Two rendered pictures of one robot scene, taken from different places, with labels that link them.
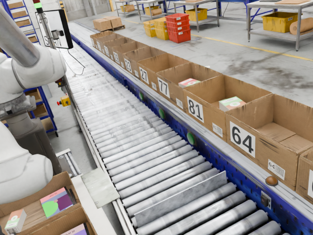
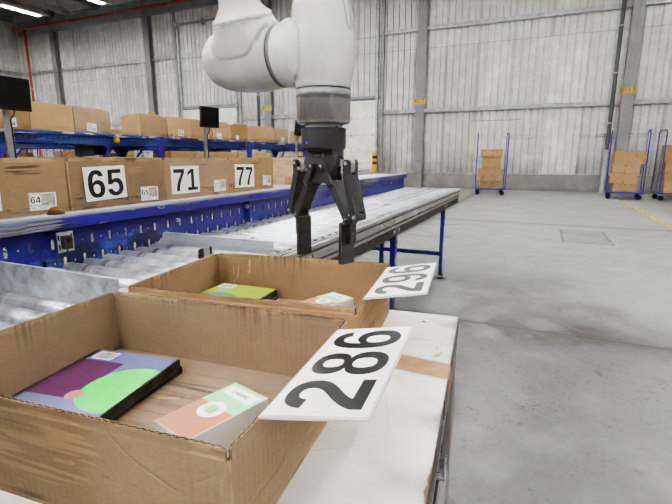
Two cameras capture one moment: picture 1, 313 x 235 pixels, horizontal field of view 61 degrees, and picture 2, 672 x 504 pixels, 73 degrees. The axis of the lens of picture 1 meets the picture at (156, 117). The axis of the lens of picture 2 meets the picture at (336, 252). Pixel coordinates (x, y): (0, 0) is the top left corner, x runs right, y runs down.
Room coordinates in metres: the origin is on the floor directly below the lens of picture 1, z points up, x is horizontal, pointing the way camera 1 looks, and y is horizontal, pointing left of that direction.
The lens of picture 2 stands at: (1.14, 1.11, 1.05)
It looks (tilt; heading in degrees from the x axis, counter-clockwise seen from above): 12 degrees down; 223
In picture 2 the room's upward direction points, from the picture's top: straight up
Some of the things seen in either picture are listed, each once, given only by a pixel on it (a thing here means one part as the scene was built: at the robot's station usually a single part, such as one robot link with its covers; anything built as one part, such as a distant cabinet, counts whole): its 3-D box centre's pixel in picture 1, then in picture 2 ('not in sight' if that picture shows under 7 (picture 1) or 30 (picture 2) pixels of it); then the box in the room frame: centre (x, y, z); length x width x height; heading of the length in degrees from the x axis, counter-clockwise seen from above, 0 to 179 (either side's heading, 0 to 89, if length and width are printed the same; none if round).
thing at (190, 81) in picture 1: (192, 87); not in sight; (1.71, -0.28, 0.92); 0.16 x 0.11 x 0.07; 27
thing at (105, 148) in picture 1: (134, 139); not in sight; (1.51, 0.17, 0.72); 0.52 x 0.05 x 0.05; 109
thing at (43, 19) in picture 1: (60, 69); not in sight; (2.18, 0.69, 1.11); 0.12 x 0.05 x 0.88; 19
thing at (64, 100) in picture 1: (65, 102); not in sight; (2.13, 0.74, 0.84); 0.15 x 0.09 x 0.07; 19
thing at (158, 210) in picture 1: (183, 198); (46, 287); (0.87, -0.05, 0.76); 0.46 x 0.01 x 0.09; 109
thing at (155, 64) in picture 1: (163, 72); not in sight; (2.03, -0.13, 0.96); 0.39 x 0.29 x 0.17; 19
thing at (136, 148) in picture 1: (141, 148); not in sight; (1.39, 0.13, 0.72); 0.52 x 0.05 x 0.05; 109
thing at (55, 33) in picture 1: (57, 29); not in sight; (2.32, 0.65, 1.40); 0.28 x 0.11 x 0.11; 19
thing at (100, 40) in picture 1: (111, 44); not in sight; (3.53, 0.38, 0.97); 0.39 x 0.29 x 0.17; 19
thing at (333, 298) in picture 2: not in sight; (324, 312); (0.59, 0.56, 0.78); 0.10 x 0.06 x 0.05; 178
